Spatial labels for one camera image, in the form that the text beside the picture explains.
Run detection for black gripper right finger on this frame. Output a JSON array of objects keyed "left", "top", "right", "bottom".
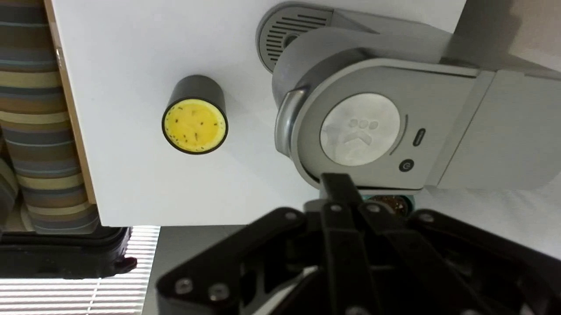
[{"left": 343, "top": 172, "right": 561, "bottom": 315}]

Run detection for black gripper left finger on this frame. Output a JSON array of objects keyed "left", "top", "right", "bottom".
[{"left": 155, "top": 172, "right": 352, "bottom": 315}]

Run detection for grey pod coffeemaker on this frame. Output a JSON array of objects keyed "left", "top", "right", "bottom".
[{"left": 254, "top": 0, "right": 561, "bottom": 197}]

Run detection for white table board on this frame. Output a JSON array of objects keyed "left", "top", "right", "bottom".
[{"left": 47, "top": 0, "right": 561, "bottom": 263}]

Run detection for dark jar yellow candle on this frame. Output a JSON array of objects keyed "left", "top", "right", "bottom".
[{"left": 159, "top": 72, "right": 231, "bottom": 158}]

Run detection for white window blinds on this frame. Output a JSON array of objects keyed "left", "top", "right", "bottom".
[{"left": 0, "top": 225, "right": 161, "bottom": 315}]

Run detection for black object beside blinds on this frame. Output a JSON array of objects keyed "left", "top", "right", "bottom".
[{"left": 0, "top": 225, "right": 140, "bottom": 281}]

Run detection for striped sofa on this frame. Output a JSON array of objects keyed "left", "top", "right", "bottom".
[{"left": 0, "top": 0, "right": 101, "bottom": 237}]

